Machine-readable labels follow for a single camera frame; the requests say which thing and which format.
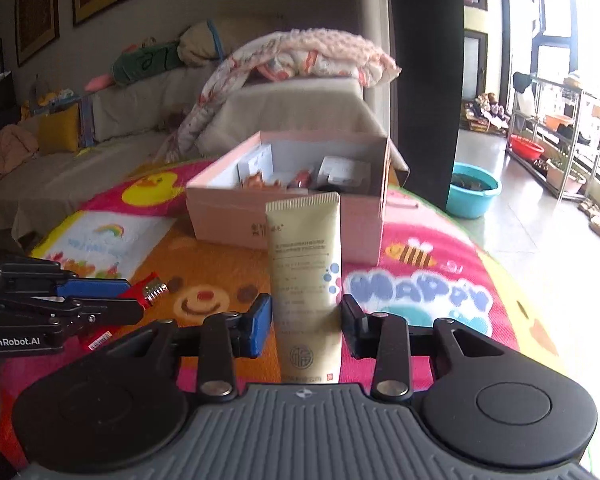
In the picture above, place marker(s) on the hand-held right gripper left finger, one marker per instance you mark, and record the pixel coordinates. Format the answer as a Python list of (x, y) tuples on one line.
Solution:
[(262, 325)]

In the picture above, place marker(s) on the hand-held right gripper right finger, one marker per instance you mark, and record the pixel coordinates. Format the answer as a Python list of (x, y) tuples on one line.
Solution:
[(351, 325)]

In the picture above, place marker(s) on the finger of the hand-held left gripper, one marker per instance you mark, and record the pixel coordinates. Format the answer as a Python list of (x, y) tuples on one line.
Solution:
[(105, 311), (95, 286)]

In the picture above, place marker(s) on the red packet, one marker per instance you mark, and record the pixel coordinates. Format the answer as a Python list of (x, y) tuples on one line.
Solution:
[(150, 290)]

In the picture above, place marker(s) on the beige cream tube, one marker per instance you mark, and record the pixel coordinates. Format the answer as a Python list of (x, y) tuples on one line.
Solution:
[(302, 270)]

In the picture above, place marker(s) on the pink cardboard box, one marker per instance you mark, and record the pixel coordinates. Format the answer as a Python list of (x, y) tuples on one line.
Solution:
[(230, 215)]

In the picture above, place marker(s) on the brown small item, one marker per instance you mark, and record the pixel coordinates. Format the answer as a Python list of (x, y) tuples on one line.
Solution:
[(262, 181)]

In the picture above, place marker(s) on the red lipstick bottle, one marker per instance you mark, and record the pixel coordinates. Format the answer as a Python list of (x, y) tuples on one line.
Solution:
[(301, 179)]

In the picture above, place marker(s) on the small white box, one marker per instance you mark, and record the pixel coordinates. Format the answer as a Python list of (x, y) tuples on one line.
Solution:
[(344, 170)]

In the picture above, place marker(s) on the colourful printed blanket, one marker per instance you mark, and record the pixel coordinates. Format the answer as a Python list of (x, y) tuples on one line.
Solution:
[(430, 240)]

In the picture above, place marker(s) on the yellow cushion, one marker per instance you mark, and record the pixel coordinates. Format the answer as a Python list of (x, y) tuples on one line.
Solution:
[(59, 130)]

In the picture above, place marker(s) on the peach cloth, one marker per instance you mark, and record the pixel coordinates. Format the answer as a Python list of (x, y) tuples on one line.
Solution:
[(5, 152)]

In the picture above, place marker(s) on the white printed card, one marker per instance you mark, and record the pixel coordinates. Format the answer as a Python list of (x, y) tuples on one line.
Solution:
[(255, 162)]

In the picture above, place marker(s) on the beige sofa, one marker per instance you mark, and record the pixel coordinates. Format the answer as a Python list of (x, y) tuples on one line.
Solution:
[(130, 120)]

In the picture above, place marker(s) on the teal plastic basin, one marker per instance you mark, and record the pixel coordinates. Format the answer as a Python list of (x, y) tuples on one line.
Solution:
[(472, 195)]

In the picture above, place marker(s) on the green plush toy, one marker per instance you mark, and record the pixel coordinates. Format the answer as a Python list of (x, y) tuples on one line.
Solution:
[(145, 62)]

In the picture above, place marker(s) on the red plastic basin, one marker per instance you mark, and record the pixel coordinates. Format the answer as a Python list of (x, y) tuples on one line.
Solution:
[(526, 147)]

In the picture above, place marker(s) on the pile of plush toys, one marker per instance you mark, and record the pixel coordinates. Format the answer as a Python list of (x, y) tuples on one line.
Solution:
[(485, 112)]

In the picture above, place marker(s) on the potted plants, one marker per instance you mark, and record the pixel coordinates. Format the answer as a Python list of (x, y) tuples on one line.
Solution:
[(565, 175)]

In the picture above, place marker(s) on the floral quilt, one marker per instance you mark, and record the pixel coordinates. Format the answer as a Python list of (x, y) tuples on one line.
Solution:
[(300, 52)]

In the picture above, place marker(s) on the beige pillow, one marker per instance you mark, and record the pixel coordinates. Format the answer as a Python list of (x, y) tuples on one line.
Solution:
[(240, 35)]

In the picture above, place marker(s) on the orange plastic basin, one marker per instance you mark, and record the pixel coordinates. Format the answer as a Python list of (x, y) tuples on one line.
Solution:
[(559, 121)]

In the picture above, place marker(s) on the beige curtain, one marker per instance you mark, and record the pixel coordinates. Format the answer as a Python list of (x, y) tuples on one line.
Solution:
[(375, 35)]

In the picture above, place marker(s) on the dark cloth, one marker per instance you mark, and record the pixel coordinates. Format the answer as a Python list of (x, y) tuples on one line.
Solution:
[(521, 81)]

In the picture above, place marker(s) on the metal rack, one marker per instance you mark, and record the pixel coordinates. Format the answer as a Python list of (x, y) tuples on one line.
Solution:
[(560, 105)]

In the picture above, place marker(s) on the tall framed wall picture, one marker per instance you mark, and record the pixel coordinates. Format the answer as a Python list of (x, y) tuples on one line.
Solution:
[(36, 10)]

